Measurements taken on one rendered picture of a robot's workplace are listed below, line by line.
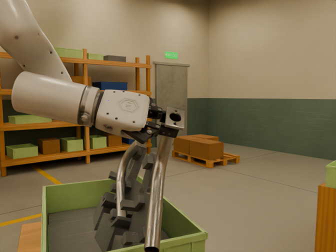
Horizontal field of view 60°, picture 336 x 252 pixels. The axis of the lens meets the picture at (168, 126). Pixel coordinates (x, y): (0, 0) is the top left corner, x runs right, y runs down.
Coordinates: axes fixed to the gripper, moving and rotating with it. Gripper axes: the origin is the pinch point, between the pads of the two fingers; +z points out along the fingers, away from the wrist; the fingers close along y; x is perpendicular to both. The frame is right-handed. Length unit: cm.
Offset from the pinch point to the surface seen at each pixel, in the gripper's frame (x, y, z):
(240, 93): 394, 557, 259
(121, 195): 42.2, 4.7, -5.9
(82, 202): 75, 17, -20
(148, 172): 28.5, 6.2, 0.3
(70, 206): 75, 14, -25
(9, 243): 247, 53, -90
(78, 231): 61, -1, -18
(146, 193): 30.9, 0.5, 0.9
